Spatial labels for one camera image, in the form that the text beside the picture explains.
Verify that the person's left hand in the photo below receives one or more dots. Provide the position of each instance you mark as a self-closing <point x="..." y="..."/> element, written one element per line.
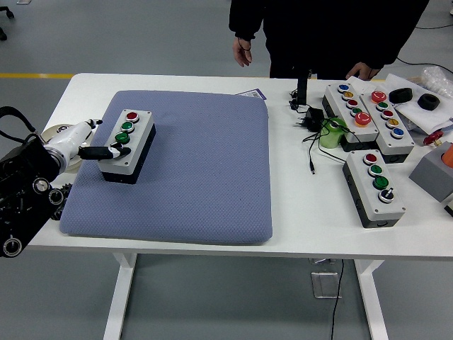
<point x="361" y="70"/>

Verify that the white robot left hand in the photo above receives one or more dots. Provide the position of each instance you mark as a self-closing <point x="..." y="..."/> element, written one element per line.
<point x="70" y="138"/>

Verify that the person's right hand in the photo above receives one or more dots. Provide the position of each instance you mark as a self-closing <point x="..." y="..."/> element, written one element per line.
<point x="241" y="53"/>

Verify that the grey four-button control box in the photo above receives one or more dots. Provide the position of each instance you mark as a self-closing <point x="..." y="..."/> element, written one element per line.
<point x="139" y="141"/>
<point x="385" y="212"/>

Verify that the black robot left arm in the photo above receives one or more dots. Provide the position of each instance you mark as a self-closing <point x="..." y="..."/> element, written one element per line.
<point x="21" y="177"/>

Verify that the five-button box, blue end button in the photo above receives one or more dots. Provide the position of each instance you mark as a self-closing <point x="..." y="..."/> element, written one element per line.
<point x="336" y="99"/>

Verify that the five-button box, red mushroom button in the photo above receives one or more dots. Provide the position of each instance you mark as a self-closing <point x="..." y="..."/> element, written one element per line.
<point x="371" y="111"/>

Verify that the grey block with orange button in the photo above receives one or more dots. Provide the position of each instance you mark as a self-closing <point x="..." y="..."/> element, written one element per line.
<point x="428" y="173"/>

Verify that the white paper sheet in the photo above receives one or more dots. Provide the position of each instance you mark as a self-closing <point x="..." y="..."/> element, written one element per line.
<point x="364" y="84"/>

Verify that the beige tape roll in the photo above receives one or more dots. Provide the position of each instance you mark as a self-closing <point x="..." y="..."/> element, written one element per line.
<point x="53" y="131"/>

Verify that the purple label card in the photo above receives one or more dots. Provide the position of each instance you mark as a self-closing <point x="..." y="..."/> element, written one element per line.
<point x="253" y="93"/>

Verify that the black gear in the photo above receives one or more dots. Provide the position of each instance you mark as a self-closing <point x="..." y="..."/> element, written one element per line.
<point x="64" y="193"/>

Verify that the black upright device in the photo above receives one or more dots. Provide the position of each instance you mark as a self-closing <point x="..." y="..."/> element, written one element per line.
<point x="302" y="92"/>

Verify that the black power adapter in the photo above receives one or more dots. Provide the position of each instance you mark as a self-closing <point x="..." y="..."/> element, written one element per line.
<point x="314" y="115"/>

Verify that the clear plastic bag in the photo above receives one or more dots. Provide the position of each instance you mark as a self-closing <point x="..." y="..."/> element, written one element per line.
<point x="433" y="76"/>

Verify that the white paper bag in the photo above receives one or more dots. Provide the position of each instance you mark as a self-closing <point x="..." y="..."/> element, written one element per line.
<point x="417" y="117"/>

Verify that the green tape roll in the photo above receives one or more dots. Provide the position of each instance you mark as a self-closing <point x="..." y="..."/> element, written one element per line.
<point x="331" y="138"/>

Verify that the red knob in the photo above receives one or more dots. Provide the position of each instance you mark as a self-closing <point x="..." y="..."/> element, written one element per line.
<point x="433" y="138"/>

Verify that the black office chair base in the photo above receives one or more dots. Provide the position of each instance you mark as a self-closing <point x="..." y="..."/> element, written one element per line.
<point x="3" y="34"/>

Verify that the blue-grey padded mat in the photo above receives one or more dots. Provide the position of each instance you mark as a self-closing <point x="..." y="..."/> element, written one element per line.
<point x="194" y="177"/>

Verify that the white table leg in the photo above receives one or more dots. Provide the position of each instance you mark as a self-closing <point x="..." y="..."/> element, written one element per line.
<point x="371" y="301"/>
<point x="118" y="301"/>

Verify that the metal floor socket plate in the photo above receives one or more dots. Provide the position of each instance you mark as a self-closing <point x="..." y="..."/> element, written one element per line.
<point x="323" y="285"/>

